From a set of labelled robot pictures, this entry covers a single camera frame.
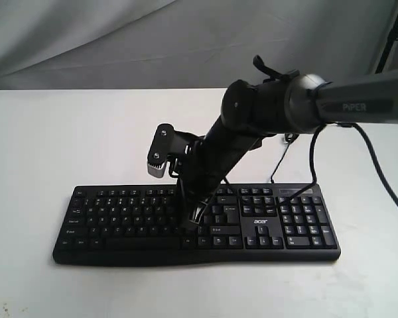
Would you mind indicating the black acer keyboard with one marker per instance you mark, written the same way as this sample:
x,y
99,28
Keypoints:
x,y
139,226

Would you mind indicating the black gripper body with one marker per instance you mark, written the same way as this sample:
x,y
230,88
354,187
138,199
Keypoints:
x,y
203,162

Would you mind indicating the white backdrop cloth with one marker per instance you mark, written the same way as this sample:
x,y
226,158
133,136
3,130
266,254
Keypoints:
x,y
186,44

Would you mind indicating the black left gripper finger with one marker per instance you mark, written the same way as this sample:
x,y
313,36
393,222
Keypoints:
x,y
187,210

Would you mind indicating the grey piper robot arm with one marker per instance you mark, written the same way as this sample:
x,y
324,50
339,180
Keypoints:
x,y
287,103

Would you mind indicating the black backdrop stand pole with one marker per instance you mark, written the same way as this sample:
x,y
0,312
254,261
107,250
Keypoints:
x,y
390,41

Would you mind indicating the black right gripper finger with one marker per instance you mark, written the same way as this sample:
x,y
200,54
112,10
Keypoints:
x,y
199,208

